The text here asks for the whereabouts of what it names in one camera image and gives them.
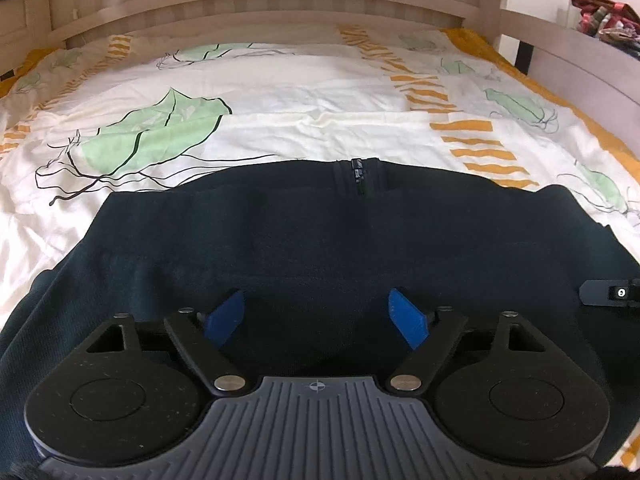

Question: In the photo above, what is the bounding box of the dark navy zip hoodie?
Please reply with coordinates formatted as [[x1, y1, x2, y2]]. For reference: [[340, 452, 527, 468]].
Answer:
[[1, 159, 639, 468]]

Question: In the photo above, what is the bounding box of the orange bed sheet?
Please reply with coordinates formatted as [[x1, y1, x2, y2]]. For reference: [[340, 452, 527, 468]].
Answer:
[[441, 27, 640, 181]]

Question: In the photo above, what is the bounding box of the colourful clutter on shelf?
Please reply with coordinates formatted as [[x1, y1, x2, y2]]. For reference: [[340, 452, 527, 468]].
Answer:
[[570, 0, 640, 58]]

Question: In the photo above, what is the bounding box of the white leaf-print duvet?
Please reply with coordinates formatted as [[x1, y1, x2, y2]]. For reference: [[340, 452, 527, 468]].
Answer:
[[0, 22, 640, 470]]

